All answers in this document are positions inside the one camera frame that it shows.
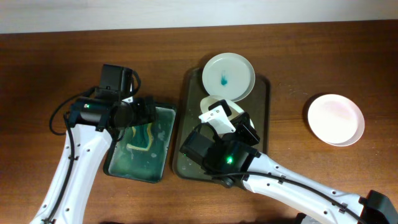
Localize white plate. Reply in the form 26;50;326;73
198;95;244;134
201;53;256;102
307;94;365;147

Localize green yellow sponge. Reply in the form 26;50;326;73
126;123;154;151

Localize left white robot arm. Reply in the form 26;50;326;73
32;96;155;223

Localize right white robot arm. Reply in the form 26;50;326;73
200;110;397;223

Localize large dark brown tray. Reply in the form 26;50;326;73
172;68;271;182

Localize small green wash tray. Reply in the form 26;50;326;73
103;103;177;184

